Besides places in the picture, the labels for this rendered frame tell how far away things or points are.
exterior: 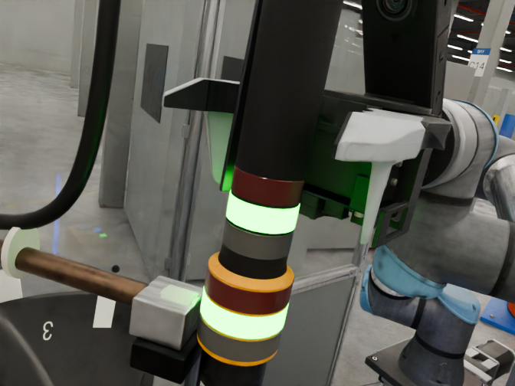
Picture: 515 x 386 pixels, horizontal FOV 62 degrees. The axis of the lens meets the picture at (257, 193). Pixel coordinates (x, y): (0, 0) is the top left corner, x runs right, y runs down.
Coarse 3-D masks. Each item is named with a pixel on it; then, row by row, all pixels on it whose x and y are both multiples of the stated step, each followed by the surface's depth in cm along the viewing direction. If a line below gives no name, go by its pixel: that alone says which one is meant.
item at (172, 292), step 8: (168, 288) 23; (176, 288) 23; (160, 296) 22; (168, 296) 22; (176, 296) 22; (184, 296) 22; (192, 296) 22; (184, 304) 22; (192, 304) 22; (192, 320) 22
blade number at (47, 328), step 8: (40, 320) 39; (48, 320) 39; (56, 320) 39; (40, 328) 38; (48, 328) 38; (56, 328) 38; (40, 336) 38; (48, 336) 38; (56, 336) 38; (40, 344) 38; (48, 344) 38; (56, 344) 38
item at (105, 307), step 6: (102, 300) 40; (108, 300) 40; (102, 306) 40; (108, 306) 40; (114, 306) 40; (96, 312) 39; (102, 312) 39; (108, 312) 39; (96, 318) 39; (102, 318) 39; (108, 318) 39; (96, 324) 39; (102, 324) 39; (108, 324) 39
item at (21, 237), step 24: (120, 0) 20; (96, 48) 20; (96, 72) 20; (96, 96) 21; (96, 120) 21; (96, 144) 22; (72, 168) 22; (72, 192) 22; (0, 216) 24; (24, 216) 24; (48, 216) 23; (24, 240) 24
